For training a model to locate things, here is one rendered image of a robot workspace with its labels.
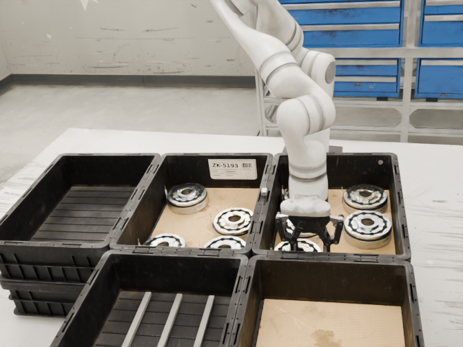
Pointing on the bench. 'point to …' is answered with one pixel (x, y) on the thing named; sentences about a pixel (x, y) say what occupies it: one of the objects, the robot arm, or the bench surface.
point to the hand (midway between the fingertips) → (310, 250)
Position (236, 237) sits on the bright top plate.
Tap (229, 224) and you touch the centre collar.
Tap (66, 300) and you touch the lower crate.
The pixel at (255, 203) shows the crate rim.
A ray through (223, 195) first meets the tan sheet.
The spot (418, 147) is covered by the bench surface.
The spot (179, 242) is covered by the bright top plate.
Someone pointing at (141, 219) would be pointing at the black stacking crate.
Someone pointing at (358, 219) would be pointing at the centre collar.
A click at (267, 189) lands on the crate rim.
